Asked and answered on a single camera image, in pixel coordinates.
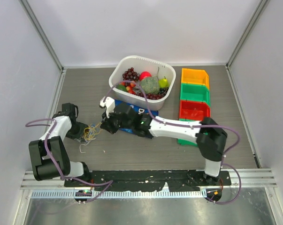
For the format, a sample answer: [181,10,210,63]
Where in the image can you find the red yellow cherries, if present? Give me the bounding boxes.
[120,82,136,95]

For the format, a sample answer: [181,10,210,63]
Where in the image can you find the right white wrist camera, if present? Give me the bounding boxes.
[99,97,115,115]

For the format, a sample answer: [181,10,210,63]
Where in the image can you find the green plastic bin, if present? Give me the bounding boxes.
[180,83,211,106]
[177,119,199,147]

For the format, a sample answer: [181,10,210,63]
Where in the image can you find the upper green plastic bin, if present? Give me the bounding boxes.
[180,83,211,106]

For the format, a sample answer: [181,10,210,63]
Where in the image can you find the red plastic bin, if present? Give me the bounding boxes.
[179,100,211,120]

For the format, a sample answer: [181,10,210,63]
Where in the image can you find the lower dark grape bunch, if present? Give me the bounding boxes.
[136,88,168,100]

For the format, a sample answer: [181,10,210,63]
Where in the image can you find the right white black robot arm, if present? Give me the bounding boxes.
[99,99,228,185]

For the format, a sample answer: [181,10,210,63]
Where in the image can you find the blue Doritos chip bag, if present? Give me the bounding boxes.
[115,100,148,134]

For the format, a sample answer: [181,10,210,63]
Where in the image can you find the green lime fruit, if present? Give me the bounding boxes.
[116,84,127,92]

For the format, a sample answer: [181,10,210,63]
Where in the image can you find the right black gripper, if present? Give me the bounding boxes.
[101,107,133,135]

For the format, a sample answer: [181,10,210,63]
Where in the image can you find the white slotted cable duct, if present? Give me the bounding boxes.
[31,189,207,199]

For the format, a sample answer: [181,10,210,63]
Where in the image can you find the green netted melon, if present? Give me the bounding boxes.
[140,77,160,94]

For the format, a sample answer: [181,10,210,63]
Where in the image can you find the lower green plastic bin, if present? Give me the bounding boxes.
[177,119,199,147]

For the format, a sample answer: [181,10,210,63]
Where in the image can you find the orange plastic bin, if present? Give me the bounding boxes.
[181,68,210,90]

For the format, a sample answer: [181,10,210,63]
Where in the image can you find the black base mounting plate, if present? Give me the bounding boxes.
[64,169,231,192]

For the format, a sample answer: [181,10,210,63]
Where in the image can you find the white plastic fruit tub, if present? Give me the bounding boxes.
[108,55,176,111]

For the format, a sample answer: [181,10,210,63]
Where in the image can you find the dark red grape bunch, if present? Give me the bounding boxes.
[122,67,140,81]

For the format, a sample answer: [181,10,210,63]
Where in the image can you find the green pear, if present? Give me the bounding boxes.
[158,77,168,88]

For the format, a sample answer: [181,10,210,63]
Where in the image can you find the red apple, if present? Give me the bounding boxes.
[139,71,152,81]

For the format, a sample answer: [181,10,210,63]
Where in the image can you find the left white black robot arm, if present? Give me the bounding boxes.
[29,103,92,187]

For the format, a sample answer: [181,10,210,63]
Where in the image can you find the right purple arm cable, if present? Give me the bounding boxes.
[104,81,242,205]

